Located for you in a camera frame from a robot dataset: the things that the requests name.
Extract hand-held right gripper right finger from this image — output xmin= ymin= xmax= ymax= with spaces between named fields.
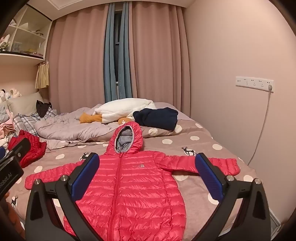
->
xmin=195 ymin=152 xmax=271 ymax=241

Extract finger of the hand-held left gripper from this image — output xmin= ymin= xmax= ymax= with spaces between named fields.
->
xmin=6 ymin=137 xmax=31 ymax=164

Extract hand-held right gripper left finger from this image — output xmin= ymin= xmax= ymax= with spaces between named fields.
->
xmin=25 ymin=152 xmax=100 ymax=241

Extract red hooded down jacket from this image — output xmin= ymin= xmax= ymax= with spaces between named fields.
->
xmin=25 ymin=122 xmax=240 ymax=241

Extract pile of pale clothes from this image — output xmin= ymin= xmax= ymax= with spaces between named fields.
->
xmin=0 ymin=102 xmax=16 ymax=146

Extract dark red puffer jacket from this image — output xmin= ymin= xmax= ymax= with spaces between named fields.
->
xmin=8 ymin=130 xmax=47 ymax=168

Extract plaid pillow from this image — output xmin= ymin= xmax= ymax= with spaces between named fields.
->
xmin=13 ymin=107 xmax=58 ymax=137

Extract polka dot duvet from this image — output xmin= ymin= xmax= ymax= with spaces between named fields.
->
xmin=5 ymin=109 xmax=258 ymax=239

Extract beige pillow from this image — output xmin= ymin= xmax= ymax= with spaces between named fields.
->
xmin=7 ymin=91 xmax=44 ymax=116

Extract black cloth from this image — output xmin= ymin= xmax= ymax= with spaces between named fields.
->
xmin=36 ymin=100 xmax=52 ymax=118

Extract grey crumpled quilt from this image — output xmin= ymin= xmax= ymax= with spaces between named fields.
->
xmin=35 ymin=104 xmax=130 ymax=150

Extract white plush toys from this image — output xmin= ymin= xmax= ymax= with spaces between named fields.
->
xmin=0 ymin=88 xmax=22 ymax=102

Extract white goose plush toy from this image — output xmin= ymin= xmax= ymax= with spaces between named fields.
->
xmin=80 ymin=98 xmax=155 ymax=126

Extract yellow pleated cloth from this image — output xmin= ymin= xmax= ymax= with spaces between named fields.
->
xmin=35 ymin=61 xmax=50 ymax=89

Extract navy folded garment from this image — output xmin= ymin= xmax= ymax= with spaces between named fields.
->
xmin=132 ymin=107 xmax=179 ymax=131

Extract pink curtain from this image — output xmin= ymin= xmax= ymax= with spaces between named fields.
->
xmin=46 ymin=5 xmax=109 ymax=115
xmin=128 ymin=1 xmax=191 ymax=117

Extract blue curtain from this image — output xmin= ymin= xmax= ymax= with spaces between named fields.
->
xmin=104 ymin=2 xmax=133 ymax=103

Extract white plug cable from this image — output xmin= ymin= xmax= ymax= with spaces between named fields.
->
xmin=247 ymin=85 xmax=273 ymax=165

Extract white wall shelf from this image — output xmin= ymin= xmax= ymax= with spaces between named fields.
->
xmin=0 ymin=3 xmax=53 ymax=66

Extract white wall socket strip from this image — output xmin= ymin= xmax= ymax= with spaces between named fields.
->
xmin=235 ymin=76 xmax=274 ymax=93

